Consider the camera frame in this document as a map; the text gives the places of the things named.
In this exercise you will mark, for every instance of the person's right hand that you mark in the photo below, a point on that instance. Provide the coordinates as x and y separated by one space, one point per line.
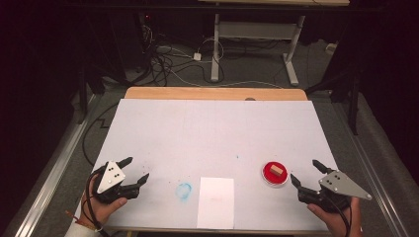
336 222

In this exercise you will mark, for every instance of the person's left hand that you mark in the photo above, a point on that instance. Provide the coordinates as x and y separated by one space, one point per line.
99 210

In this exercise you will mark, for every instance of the white power adapter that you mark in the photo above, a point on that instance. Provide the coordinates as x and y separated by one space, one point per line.
197 56

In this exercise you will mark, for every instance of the white metal desk frame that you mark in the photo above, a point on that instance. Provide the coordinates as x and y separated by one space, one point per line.
257 30

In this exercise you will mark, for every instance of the silver metal rail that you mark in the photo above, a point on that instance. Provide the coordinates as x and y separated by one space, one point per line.
49 177
372 171

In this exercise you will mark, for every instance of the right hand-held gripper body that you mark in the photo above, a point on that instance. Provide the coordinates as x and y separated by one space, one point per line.
339 187

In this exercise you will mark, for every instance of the black metal stand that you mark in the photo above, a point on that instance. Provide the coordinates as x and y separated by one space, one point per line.
82 95
352 98

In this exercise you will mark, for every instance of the round red ink pad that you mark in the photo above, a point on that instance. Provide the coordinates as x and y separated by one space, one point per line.
267 179

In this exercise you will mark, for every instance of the small white paper sheet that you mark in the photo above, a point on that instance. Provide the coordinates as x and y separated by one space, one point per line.
215 204

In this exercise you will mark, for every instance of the small wooden stamp block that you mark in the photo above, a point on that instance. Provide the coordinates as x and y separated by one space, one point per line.
276 170

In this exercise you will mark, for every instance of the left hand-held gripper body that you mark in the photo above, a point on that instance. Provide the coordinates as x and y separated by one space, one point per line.
110 177

